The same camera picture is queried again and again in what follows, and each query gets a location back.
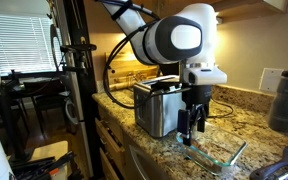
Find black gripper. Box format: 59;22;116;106
177;84;213;147

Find stainless steel toaster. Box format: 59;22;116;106
133;74;198;139

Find square glass bowl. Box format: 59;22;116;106
176;120;249;175

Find stainless steel dishwasher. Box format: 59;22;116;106
123;133;173;180

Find wooden cutting board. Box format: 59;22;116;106
104;51;160;92

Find wooden drawer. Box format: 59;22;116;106
94;117;126;168
98;147;121;180

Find black water bottle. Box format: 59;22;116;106
267;64;288;133

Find wooden upper cabinet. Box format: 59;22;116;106
213;0;288;22

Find black pole clamp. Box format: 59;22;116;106
59;43;98;73

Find light wooden stool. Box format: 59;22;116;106
30;140;70;180

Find dark dining chair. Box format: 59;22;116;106
23;78;72;134

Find black tripod legs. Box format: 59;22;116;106
10;150;77;180

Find dark dining table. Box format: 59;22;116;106
0;70;68;98

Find black slanted pole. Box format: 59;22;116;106
0;89;27;161

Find white window blinds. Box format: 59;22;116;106
0;13;63;76

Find black toaster power cord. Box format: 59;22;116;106
207;98;235;119

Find white wall switch plate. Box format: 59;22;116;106
258;67;284;94

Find white ring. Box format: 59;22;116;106
64;97;81;127

